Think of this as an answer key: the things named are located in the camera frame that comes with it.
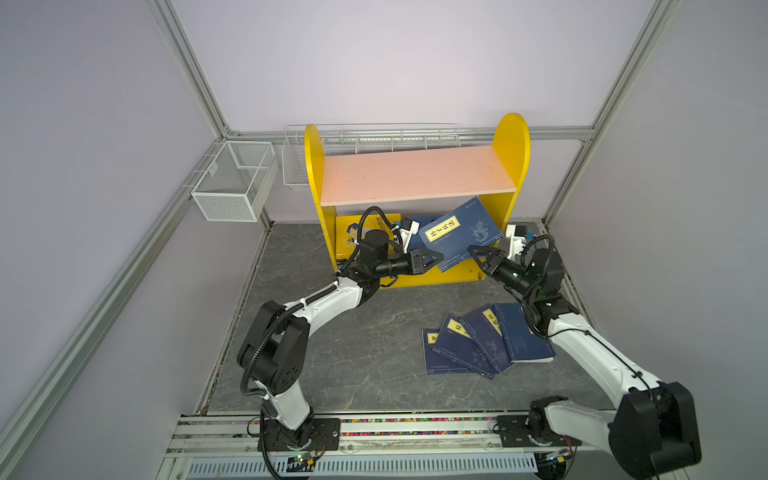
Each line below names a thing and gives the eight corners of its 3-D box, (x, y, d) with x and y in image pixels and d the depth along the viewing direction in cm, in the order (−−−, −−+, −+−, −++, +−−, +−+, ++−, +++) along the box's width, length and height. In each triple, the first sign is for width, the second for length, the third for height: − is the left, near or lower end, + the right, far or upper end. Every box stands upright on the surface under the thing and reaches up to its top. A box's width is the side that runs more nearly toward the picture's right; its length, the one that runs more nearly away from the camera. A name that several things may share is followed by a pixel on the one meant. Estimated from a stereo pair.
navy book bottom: (431, 349, 89) (432, 346, 88) (446, 315, 96) (447, 312, 94) (493, 380, 83) (495, 378, 82) (505, 342, 90) (507, 339, 89)
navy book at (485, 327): (497, 373, 85) (500, 369, 83) (461, 321, 96) (463, 316, 93) (526, 356, 88) (530, 352, 86) (489, 307, 99) (491, 302, 96)
